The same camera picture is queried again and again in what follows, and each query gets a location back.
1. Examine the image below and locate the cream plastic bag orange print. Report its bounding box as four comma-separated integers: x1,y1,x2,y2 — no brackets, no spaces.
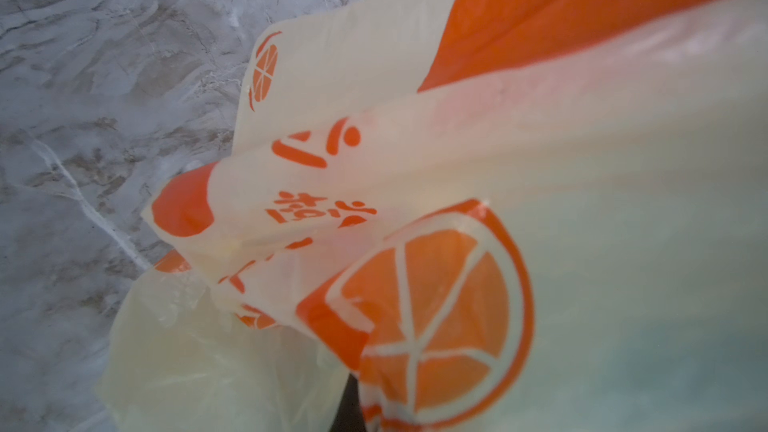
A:
97,0,767,431

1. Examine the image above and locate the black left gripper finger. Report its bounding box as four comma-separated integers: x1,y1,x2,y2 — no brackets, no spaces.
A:
329,375,367,432

